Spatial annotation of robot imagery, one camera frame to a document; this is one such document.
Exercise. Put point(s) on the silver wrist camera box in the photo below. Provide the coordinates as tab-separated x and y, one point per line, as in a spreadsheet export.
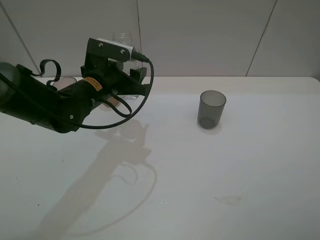
109	49

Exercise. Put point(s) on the brown translucent plastic cup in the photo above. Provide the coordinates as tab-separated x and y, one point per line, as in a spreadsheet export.
111	100

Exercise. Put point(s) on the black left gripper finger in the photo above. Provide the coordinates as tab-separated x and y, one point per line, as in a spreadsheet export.
136	76

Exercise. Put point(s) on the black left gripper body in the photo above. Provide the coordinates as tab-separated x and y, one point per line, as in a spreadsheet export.
104	77

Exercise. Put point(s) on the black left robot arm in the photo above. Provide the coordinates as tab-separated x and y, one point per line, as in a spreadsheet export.
63	111

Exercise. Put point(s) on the clear plastic water bottle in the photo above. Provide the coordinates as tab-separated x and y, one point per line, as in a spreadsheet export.
126	38

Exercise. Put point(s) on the grey translucent plastic cup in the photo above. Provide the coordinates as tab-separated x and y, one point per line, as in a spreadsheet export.
211	106

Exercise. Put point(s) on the pink translucent plastic cup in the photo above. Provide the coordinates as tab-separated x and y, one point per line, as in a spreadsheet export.
64	82

